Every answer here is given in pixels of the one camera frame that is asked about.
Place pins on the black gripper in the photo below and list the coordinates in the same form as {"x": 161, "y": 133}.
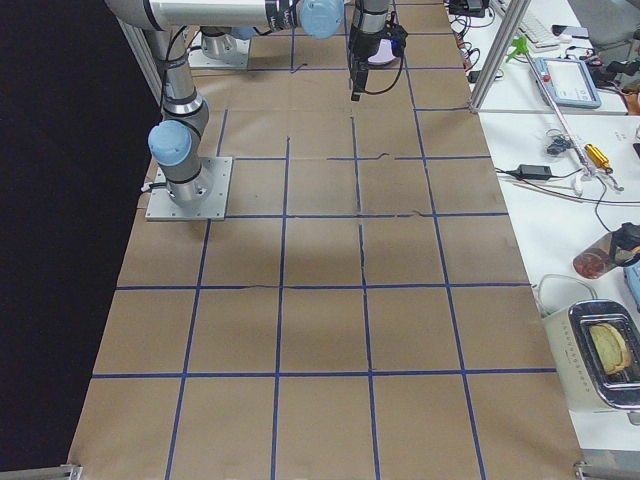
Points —
{"x": 361, "y": 49}

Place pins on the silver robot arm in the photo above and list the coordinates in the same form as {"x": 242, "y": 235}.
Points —
{"x": 219, "y": 43}
{"x": 174, "y": 142}

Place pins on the lavender plate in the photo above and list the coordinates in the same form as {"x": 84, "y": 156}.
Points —
{"x": 384, "y": 55}

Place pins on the green clamp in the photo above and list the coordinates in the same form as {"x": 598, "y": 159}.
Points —
{"x": 519, "y": 50}

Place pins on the black power adapter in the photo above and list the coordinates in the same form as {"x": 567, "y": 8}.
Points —
{"x": 534, "y": 172}

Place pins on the blue teach pendant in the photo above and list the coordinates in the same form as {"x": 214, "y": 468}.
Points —
{"x": 568, "y": 82}

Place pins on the long white rod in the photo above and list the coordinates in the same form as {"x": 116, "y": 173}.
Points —
{"x": 588, "y": 168}

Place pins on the yellow screwdriver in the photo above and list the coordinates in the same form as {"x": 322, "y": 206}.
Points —
{"x": 598, "y": 158}

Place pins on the cream toaster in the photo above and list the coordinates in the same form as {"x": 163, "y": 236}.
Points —
{"x": 587, "y": 388}

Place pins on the bread slice in toaster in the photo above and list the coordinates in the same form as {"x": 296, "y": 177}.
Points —
{"x": 612, "y": 350}

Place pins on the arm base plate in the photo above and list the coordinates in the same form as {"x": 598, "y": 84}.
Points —
{"x": 198, "y": 61}
{"x": 204, "y": 198}

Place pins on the aluminium corner post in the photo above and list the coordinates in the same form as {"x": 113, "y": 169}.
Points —
{"x": 506, "y": 33}

